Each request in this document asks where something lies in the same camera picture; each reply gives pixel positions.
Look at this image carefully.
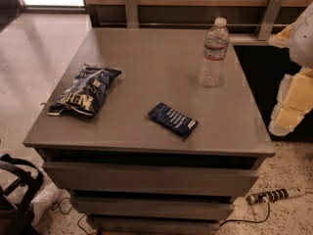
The dark blue snack packet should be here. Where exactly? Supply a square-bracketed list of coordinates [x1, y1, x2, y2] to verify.
[148, 103, 199, 140]

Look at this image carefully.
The white power strip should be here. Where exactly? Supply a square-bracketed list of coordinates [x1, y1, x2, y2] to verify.
[246, 187, 305, 205]

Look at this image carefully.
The right metal bracket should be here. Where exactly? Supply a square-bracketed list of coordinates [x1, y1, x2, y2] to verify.
[255, 0, 284, 41]

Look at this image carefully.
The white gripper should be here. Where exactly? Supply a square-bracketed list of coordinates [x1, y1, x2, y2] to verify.
[268, 2, 313, 136]

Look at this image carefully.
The clear plastic water bottle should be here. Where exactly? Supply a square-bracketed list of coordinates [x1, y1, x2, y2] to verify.
[199, 18, 230, 88]

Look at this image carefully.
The top grey drawer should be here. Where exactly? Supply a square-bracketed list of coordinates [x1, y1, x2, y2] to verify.
[44, 162, 257, 196]

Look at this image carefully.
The black bag with straps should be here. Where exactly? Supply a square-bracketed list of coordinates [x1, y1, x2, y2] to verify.
[0, 154, 44, 235]

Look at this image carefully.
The blue chip bag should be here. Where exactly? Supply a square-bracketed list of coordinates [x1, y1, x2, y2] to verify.
[48, 64, 122, 117]

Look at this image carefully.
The bottom grey drawer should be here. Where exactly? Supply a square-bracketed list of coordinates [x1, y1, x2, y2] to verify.
[87, 215, 219, 235]

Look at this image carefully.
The black power cable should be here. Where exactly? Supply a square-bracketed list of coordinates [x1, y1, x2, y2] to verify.
[218, 201, 272, 228]

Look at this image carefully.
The metal bracket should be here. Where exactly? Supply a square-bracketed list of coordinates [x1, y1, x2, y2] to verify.
[124, 0, 139, 28]
[255, 0, 284, 41]

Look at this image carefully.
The grey drawer cabinet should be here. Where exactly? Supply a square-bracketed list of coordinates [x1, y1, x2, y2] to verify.
[24, 28, 274, 226]

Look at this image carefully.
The grey drawer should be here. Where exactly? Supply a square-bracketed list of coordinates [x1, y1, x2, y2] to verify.
[87, 215, 219, 235]
[44, 162, 257, 196]
[70, 197, 234, 220]

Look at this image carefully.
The middle grey drawer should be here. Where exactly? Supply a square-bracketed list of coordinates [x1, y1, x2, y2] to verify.
[70, 197, 234, 220]

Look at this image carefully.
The left metal bracket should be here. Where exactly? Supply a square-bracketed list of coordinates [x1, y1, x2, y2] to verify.
[124, 0, 139, 28]

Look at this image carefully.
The clear plastic bag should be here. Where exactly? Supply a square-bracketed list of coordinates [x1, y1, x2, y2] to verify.
[30, 171, 61, 226]

